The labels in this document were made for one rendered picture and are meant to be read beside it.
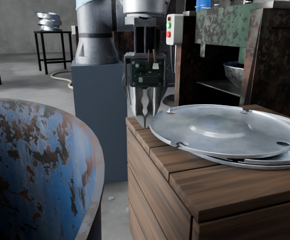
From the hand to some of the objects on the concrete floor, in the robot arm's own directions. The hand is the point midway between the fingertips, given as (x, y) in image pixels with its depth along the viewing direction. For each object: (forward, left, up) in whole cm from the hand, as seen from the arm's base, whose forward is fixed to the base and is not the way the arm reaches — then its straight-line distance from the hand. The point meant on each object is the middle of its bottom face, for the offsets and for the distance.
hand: (145, 120), depth 54 cm
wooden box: (+19, -6, -38) cm, 43 cm away
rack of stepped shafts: (-121, +239, -38) cm, 270 cm away
